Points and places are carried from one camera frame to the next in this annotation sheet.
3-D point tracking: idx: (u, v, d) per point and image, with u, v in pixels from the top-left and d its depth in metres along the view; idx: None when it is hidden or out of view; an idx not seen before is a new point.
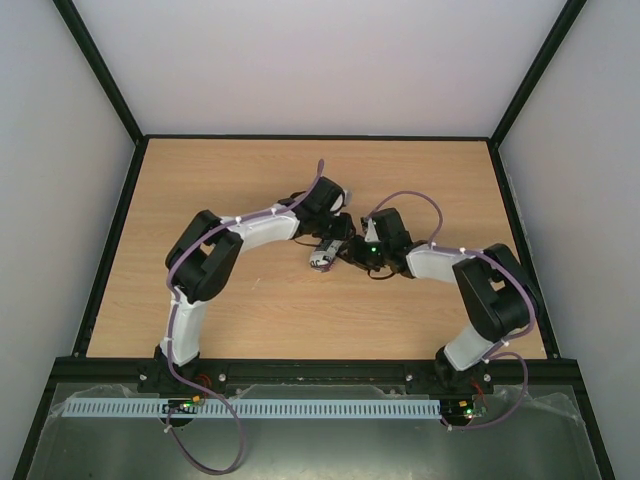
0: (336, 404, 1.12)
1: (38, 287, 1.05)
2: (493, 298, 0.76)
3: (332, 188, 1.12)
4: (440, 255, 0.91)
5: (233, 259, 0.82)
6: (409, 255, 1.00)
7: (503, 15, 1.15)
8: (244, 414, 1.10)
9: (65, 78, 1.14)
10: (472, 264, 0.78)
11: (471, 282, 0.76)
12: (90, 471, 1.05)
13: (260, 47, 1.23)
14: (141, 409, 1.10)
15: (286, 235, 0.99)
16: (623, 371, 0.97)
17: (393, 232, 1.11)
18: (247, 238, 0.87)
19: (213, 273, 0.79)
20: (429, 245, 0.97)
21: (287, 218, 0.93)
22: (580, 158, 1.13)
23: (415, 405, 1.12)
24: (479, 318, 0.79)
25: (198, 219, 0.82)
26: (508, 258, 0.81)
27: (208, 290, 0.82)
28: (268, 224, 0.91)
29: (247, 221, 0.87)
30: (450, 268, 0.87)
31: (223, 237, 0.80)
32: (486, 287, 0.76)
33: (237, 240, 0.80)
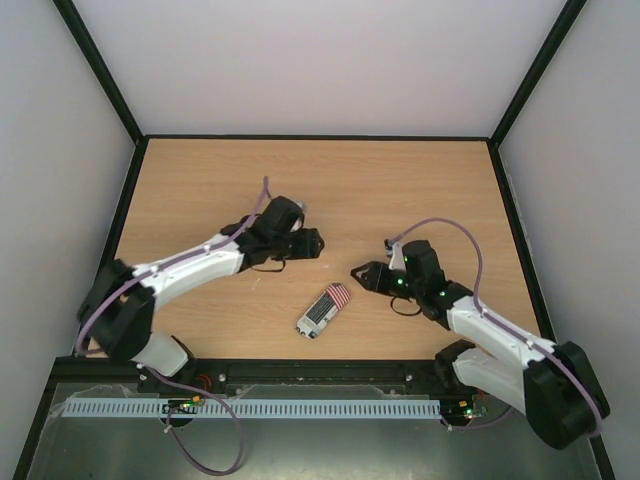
0: (335, 404, 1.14)
1: (38, 287, 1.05)
2: (567, 409, 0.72)
3: (285, 210, 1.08)
4: (498, 334, 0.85)
5: (145, 319, 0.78)
6: (454, 314, 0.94)
7: (501, 17, 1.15)
8: (244, 414, 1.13)
9: (66, 79, 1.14)
10: (543, 370, 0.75)
11: (552, 400, 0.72)
12: (90, 471, 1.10)
13: (259, 48, 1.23)
14: (141, 409, 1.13)
15: (227, 268, 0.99)
16: (623, 371, 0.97)
17: (427, 273, 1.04)
18: (173, 284, 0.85)
19: (121, 337, 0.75)
20: (479, 310, 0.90)
21: (222, 253, 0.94)
22: (581, 157, 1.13)
23: (415, 405, 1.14)
24: (547, 425, 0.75)
25: (106, 273, 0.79)
26: (582, 362, 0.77)
27: (120, 350, 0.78)
28: (199, 265, 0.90)
29: (169, 269, 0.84)
30: (508, 354, 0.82)
31: (130, 297, 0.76)
32: (565, 403, 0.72)
33: (145, 300, 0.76)
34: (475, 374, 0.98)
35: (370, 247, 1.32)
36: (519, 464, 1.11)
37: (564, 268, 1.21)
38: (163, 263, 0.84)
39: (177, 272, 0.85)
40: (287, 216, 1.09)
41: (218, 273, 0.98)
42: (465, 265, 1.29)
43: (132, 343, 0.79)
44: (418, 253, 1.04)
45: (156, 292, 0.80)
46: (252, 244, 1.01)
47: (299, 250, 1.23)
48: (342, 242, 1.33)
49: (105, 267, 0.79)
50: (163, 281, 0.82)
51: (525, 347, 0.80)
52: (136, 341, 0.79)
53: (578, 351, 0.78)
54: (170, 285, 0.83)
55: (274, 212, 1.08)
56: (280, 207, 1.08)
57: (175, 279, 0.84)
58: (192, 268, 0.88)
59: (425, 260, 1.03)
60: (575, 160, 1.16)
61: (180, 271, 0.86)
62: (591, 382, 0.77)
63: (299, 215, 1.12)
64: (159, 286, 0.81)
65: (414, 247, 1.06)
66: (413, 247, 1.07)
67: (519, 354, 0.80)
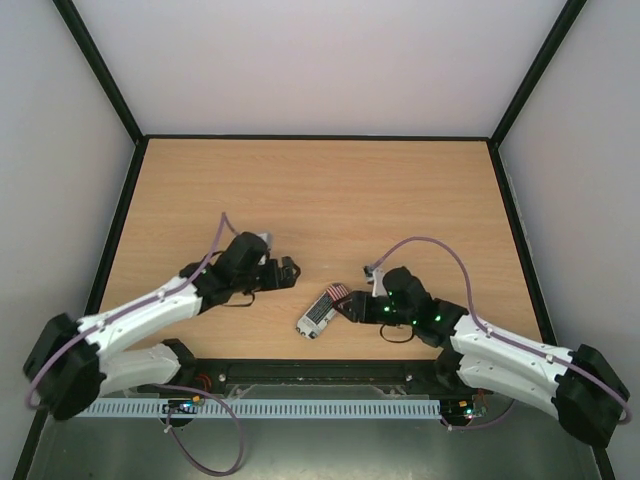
0: (335, 405, 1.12)
1: (38, 287, 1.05)
2: (599, 414, 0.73)
3: (247, 248, 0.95)
4: (514, 352, 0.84)
5: (90, 378, 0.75)
6: (459, 342, 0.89)
7: (501, 17, 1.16)
8: (244, 414, 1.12)
9: (66, 78, 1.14)
10: (573, 386, 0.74)
11: (585, 411, 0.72)
12: (90, 471, 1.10)
13: (259, 48, 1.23)
14: (141, 409, 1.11)
15: (189, 314, 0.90)
16: (624, 371, 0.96)
17: (416, 303, 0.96)
18: (123, 337, 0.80)
19: (65, 397, 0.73)
20: (485, 330, 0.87)
21: (177, 300, 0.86)
22: (581, 157, 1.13)
23: (415, 405, 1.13)
24: (581, 431, 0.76)
25: (50, 328, 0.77)
26: (601, 363, 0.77)
27: (67, 407, 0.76)
28: (153, 314, 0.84)
29: (116, 321, 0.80)
30: (529, 369, 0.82)
31: (72, 355, 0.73)
32: (595, 408, 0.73)
33: (89, 359, 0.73)
34: (477, 373, 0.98)
35: (370, 247, 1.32)
36: (520, 464, 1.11)
37: (564, 268, 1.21)
38: (112, 314, 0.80)
39: (127, 324, 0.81)
40: (250, 255, 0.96)
41: (180, 318, 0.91)
42: (465, 265, 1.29)
43: (79, 400, 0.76)
44: (401, 285, 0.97)
45: (101, 349, 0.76)
46: (212, 286, 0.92)
47: (269, 281, 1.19)
48: (341, 242, 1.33)
49: (50, 323, 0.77)
50: (108, 337, 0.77)
51: (546, 362, 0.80)
52: (83, 398, 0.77)
53: (596, 353, 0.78)
54: (118, 339, 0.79)
55: (235, 249, 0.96)
56: (241, 245, 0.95)
57: (122, 333, 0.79)
58: (143, 319, 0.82)
59: (410, 290, 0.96)
60: (575, 159, 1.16)
61: (131, 323, 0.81)
62: (612, 377, 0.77)
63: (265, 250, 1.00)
64: (104, 343, 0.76)
65: (393, 281, 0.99)
66: (395, 278, 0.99)
67: (545, 372, 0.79)
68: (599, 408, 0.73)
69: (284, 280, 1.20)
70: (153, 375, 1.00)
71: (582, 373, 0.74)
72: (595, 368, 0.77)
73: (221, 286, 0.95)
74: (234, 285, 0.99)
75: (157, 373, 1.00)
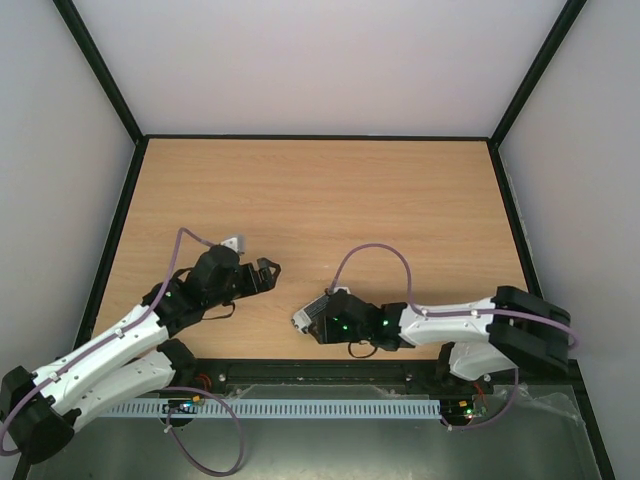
0: (335, 404, 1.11)
1: (38, 287, 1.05)
2: (541, 345, 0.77)
3: (215, 264, 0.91)
4: (448, 321, 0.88)
5: (55, 427, 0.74)
6: (404, 332, 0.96)
7: (502, 16, 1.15)
8: (244, 414, 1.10)
9: (65, 78, 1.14)
10: (504, 331, 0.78)
11: (518, 344, 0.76)
12: (90, 471, 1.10)
13: (259, 49, 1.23)
14: (141, 409, 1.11)
15: (159, 341, 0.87)
16: (624, 371, 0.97)
17: (360, 317, 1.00)
18: (81, 384, 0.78)
19: (33, 447, 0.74)
20: (421, 312, 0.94)
21: (136, 336, 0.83)
22: (581, 158, 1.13)
23: (416, 405, 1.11)
24: (537, 369, 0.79)
25: (8, 380, 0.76)
26: (518, 295, 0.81)
27: (41, 452, 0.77)
28: (111, 354, 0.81)
29: (72, 368, 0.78)
30: (466, 332, 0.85)
31: (27, 411, 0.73)
32: (530, 340, 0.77)
33: (42, 414, 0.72)
34: (470, 368, 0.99)
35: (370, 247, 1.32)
36: (520, 464, 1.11)
37: (564, 268, 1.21)
38: (68, 362, 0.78)
39: (83, 369, 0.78)
40: (217, 270, 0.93)
41: (150, 347, 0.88)
42: (465, 265, 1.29)
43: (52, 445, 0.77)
44: (340, 307, 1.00)
45: (57, 402, 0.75)
46: (180, 307, 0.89)
47: (247, 289, 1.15)
48: (341, 242, 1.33)
49: (7, 376, 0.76)
50: (63, 388, 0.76)
51: (475, 317, 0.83)
52: (55, 443, 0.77)
53: (510, 290, 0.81)
54: (76, 386, 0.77)
55: (203, 266, 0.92)
56: (208, 261, 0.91)
57: (79, 381, 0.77)
58: (102, 360, 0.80)
59: (350, 308, 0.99)
60: (575, 159, 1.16)
61: (87, 367, 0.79)
62: (541, 305, 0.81)
63: (234, 265, 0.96)
64: (58, 396, 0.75)
65: (335, 303, 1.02)
66: (332, 304, 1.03)
67: (475, 326, 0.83)
68: (534, 338, 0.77)
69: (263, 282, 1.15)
70: (143, 389, 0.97)
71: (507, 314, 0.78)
72: (517, 303, 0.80)
73: (191, 307, 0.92)
74: (204, 303, 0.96)
75: (147, 385, 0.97)
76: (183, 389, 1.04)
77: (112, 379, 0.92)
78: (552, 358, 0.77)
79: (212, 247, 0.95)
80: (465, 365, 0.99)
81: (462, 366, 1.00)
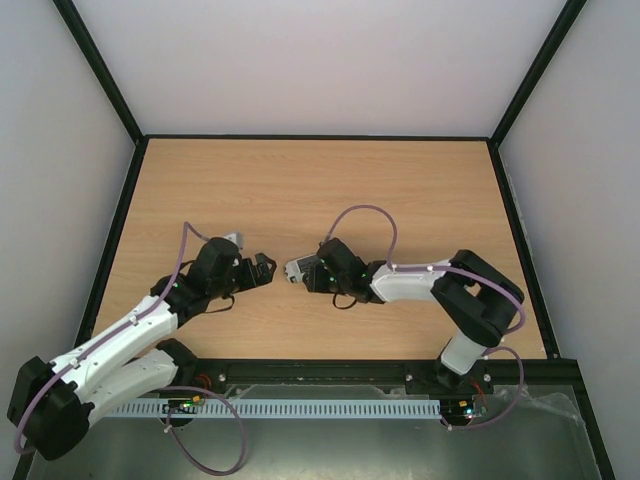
0: (335, 404, 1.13)
1: (38, 286, 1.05)
2: (473, 304, 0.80)
3: (218, 254, 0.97)
4: (409, 276, 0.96)
5: (77, 413, 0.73)
6: (375, 283, 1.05)
7: (502, 15, 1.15)
8: (245, 414, 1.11)
9: (65, 76, 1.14)
10: (443, 284, 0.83)
11: (453, 299, 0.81)
12: (90, 471, 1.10)
13: (259, 49, 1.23)
14: (142, 409, 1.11)
15: (167, 330, 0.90)
16: (624, 371, 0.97)
17: (346, 266, 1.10)
18: (99, 371, 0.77)
19: (53, 435, 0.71)
20: (390, 268, 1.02)
21: (150, 322, 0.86)
22: (582, 157, 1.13)
23: (416, 405, 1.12)
24: (470, 329, 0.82)
25: (23, 372, 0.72)
26: (474, 260, 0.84)
27: (60, 445, 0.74)
28: (124, 342, 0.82)
29: (90, 356, 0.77)
30: (421, 287, 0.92)
31: (50, 397, 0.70)
32: (468, 300, 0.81)
33: (66, 400, 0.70)
34: (457, 361, 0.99)
35: (370, 246, 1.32)
36: (521, 464, 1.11)
37: (564, 268, 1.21)
38: (85, 350, 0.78)
39: (102, 356, 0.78)
40: (220, 259, 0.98)
41: (159, 338, 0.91)
42: None
43: (70, 435, 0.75)
44: (330, 251, 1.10)
45: (79, 388, 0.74)
46: (188, 296, 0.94)
47: (246, 281, 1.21)
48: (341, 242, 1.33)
49: (22, 367, 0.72)
50: (85, 374, 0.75)
51: (429, 272, 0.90)
52: (74, 433, 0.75)
53: (467, 254, 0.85)
54: (96, 373, 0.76)
55: (206, 257, 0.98)
56: (211, 251, 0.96)
57: (99, 366, 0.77)
58: (118, 347, 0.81)
59: (337, 252, 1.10)
60: (574, 159, 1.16)
61: (106, 354, 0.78)
62: (494, 274, 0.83)
63: (235, 254, 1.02)
64: (80, 381, 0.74)
65: (326, 246, 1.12)
66: (323, 247, 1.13)
67: (426, 280, 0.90)
68: (473, 299, 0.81)
69: (260, 277, 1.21)
70: (146, 388, 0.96)
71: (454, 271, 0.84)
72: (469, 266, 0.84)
73: (197, 295, 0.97)
74: (208, 293, 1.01)
75: (150, 384, 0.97)
76: (184, 389, 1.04)
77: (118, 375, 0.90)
78: (481, 319, 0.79)
79: (213, 238, 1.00)
80: (454, 356, 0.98)
81: (451, 356, 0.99)
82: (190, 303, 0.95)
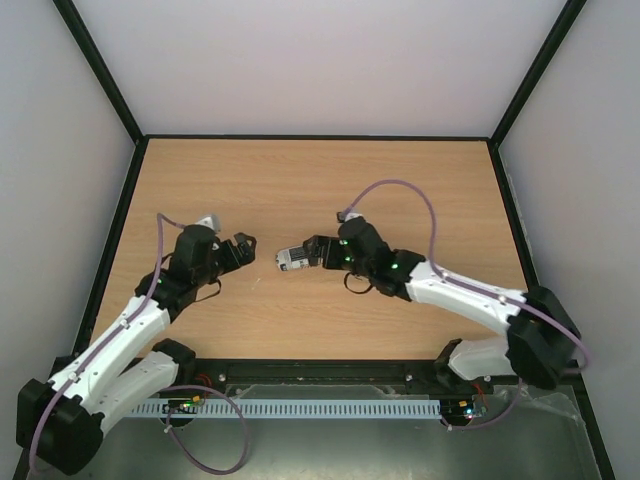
0: (336, 404, 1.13)
1: (38, 287, 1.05)
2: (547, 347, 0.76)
3: (195, 243, 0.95)
4: (468, 295, 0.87)
5: (88, 422, 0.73)
6: (412, 284, 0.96)
7: (502, 15, 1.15)
8: (248, 414, 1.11)
9: (65, 76, 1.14)
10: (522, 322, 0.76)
11: (534, 347, 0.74)
12: (90, 471, 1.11)
13: (258, 49, 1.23)
14: (142, 409, 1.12)
15: (161, 327, 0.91)
16: (624, 371, 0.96)
17: (372, 252, 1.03)
18: (101, 380, 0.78)
19: (68, 450, 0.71)
20: (440, 276, 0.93)
21: (140, 322, 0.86)
22: (582, 157, 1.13)
23: (415, 405, 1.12)
24: (532, 372, 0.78)
25: (24, 396, 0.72)
26: (552, 301, 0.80)
27: (78, 460, 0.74)
28: (120, 347, 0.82)
29: (89, 366, 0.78)
30: (480, 311, 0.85)
31: (58, 413, 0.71)
32: (546, 348, 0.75)
33: (75, 413, 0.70)
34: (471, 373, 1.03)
35: None
36: (521, 464, 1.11)
37: (564, 268, 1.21)
38: (82, 362, 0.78)
39: (100, 365, 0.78)
40: (199, 247, 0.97)
41: (153, 335, 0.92)
42: (465, 264, 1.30)
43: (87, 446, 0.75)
44: (357, 233, 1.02)
45: (84, 400, 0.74)
46: (174, 290, 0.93)
47: (229, 263, 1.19)
48: None
49: (22, 391, 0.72)
50: (87, 386, 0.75)
51: (500, 303, 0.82)
52: (90, 444, 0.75)
53: (546, 291, 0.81)
54: (97, 382, 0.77)
55: (184, 248, 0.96)
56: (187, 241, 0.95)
57: (99, 376, 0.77)
58: (115, 354, 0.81)
59: (362, 230, 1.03)
60: (575, 160, 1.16)
61: (103, 363, 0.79)
62: (564, 317, 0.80)
63: (212, 238, 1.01)
64: (84, 394, 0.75)
65: (349, 226, 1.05)
66: (349, 228, 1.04)
67: (496, 312, 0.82)
68: (550, 348, 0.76)
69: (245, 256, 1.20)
70: (154, 387, 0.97)
71: (538, 314, 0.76)
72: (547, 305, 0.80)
73: (183, 286, 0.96)
74: (195, 283, 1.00)
75: (157, 383, 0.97)
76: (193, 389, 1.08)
77: (121, 381, 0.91)
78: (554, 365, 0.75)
79: (186, 227, 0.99)
80: (465, 364, 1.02)
81: (461, 363, 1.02)
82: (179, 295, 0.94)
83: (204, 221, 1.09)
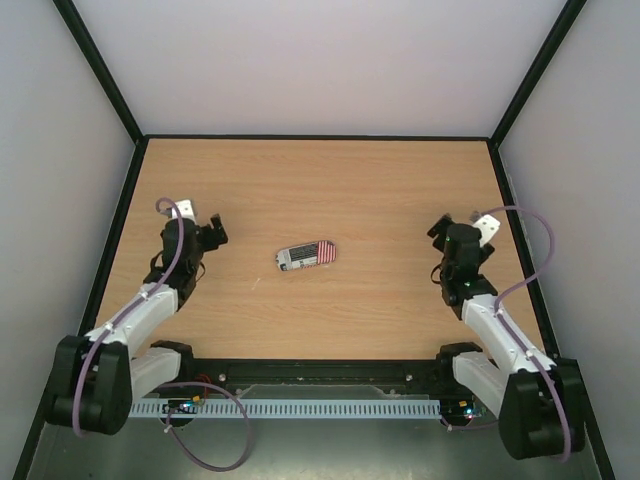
0: (336, 404, 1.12)
1: (38, 286, 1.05)
2: (533, 413, 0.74)
3: (181, 237, 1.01)
4: (505, 336, 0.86)
5: (126, 371, 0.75)
6: (470, 304, 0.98)
7: (502, 16, 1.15)
8: (253, 414, 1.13)
9: (65, 77, 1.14)
10: (527, 377, 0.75)
11: (524, 406, 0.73)
12: (90, 471, 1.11)
13: (258, 50, 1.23)
14: (141, 409, 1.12)
15: (171, 307, 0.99)
16: (624, 372, 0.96)
17: (463, 263, 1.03)
18: (133, 334, 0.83)
19: (113, 398, 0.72)
20: (494, 310, 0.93)
21: (160, 295, 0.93)
22: (582, 157, 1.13)
23: (416, 405, 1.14)
24: (507, 426, 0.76)
25: (62, 350, 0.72)
26: (576, 388, 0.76)
27: (116, 415, 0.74)
28: (145, 311, 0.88)
29: (122, 322, 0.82)
30: (503, 352, 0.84)
31: (102, 355, 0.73)
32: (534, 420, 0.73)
33: (120, 353, 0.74)
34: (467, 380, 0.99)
35: (370, 245, 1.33)
36: (520, 464, 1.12)
37: (563, 268, 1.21)
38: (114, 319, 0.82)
39: (131, 321, 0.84)
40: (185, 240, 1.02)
41: (163, 314, 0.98)
42: None
43: (122, 400, 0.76)
44: (461, 240, 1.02)
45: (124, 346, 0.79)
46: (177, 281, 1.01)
47: (210, 243, 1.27)
48: (341, 242, 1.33)
49: (59, 346, 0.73)
50: (125, 334, 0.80)
51: (523, 356, 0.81)
52: (124, 398, 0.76)
53: (576, 374, 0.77)
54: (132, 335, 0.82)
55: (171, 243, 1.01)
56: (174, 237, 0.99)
57: (132, 328, 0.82)
58: (142, 315, 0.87)
59: (469, 241, 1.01)
60: (574, 160, 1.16)
61: (134, 320, 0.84)
62: (575, 414, 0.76)
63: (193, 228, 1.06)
64: (123, 340, 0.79)
65: (463, 232, 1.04)
66: (460, 231, 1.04)
67: (515, 361, 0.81)
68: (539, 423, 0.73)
69: (222, 233, 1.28)
70: (164, 373, 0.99)
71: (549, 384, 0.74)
72: (564, 386, 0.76)
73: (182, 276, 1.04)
74: (192, 268, 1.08)
75: (167, 370, 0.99)
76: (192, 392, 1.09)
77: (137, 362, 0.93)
78: (528, 431, 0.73)
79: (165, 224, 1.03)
80: (468, 370, 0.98)
81: (465, 367, 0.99)
82: (182, 284, 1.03)
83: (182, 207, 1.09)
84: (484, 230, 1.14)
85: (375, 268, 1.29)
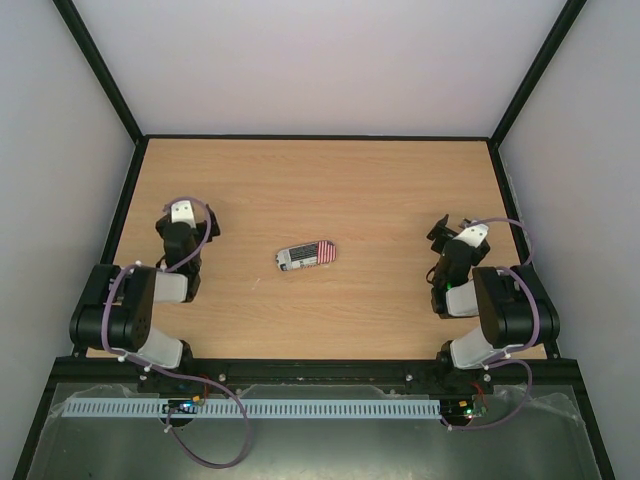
0: (335, 404, 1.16)
1: (40, 286, 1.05)
2: (506, 303, 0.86)
3: (180, 246, 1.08)
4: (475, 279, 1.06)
5: (151, 292, 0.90)
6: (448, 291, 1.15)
7: (502, 16, 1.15)
8: (254, 414, 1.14)
9: (65, 78, 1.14)
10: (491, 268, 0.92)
11: (489, 286, 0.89)
12: (90, 471, 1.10)
13: (258, 49, 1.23)
14: (141, 409, 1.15)
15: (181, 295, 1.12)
16: (623, 371, 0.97)
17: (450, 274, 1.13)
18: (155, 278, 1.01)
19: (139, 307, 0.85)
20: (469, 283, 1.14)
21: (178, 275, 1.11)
22: (581, 156, 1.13)
23: (416, 405, 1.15)
24: (489, 324, 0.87)
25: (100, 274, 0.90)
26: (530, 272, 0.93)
27: (139, 328, 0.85)
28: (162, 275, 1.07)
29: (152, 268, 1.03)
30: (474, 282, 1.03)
31: (134, 274, 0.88)
32: (502, 296, 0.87)
33: (147, 272, 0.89)
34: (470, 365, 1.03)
35: (369, 245, 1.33)
36: (520, 464, 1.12)
37: (562, 268, 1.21)
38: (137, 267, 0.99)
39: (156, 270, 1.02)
40: (184, 246, 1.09)
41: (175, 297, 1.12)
42: None
43: (143, 324, 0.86)
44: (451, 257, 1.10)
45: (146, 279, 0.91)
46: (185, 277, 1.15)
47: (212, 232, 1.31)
48: (341, 242, 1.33)
49: (95, 270, 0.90)
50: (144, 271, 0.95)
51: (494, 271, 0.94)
52: (145, 317, 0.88)
53: (527, 265, 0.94)
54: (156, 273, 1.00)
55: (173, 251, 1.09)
56: (174, 246, 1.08)
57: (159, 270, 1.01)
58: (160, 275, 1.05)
59: (462, 263, 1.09)
60: (573, 160, 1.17)
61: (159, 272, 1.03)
62: (538, 290, 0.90)
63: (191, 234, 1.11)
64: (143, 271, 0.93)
65: (458, 246, 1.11)
66: (454, 247, 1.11)
67: None
68: (506, 298, 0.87)
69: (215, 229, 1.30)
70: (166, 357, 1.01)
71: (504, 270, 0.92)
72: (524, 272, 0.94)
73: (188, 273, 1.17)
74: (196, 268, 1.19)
75: (168, 354, 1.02)
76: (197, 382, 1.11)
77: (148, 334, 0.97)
78: (505, 315, 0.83)
79: (166, 230, 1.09)
80: (464, 347, 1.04)
81: (460, 346, 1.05)
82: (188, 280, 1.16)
83: (183, 206, 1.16)
84: (473, 235, 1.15)
85: (375, 268, 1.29)
